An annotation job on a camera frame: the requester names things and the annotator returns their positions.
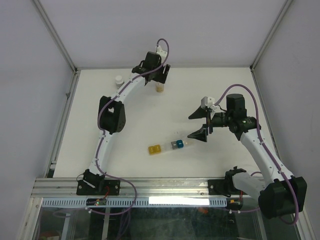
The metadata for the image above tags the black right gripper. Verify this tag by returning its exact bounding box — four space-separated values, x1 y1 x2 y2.
187 105 233 142

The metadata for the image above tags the clear bottle gold cap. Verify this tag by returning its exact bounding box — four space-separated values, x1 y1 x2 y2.
155 82 164 93

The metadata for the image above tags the weekly pill organizer strip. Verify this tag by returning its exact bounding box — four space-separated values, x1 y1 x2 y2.
147 130 195 156

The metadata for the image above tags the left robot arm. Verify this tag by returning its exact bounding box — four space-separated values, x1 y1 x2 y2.
76 46 171 196

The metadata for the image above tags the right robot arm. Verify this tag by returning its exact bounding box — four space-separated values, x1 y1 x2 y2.
188 93 307 219

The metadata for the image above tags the white pill bottle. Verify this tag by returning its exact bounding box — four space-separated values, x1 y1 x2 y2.
115 75 125 89

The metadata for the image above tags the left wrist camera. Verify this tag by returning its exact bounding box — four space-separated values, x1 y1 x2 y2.
156 45 168 60

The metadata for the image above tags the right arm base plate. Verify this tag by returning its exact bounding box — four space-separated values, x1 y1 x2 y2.
207 178 251 198

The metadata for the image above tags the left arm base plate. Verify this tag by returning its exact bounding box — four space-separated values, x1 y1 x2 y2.
76 179 121 196

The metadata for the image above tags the aluminium mounting rail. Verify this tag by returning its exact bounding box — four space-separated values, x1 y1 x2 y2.
31 177 224 198

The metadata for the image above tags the white slotted cable duct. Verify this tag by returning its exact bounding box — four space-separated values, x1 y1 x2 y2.
42 196 227 208

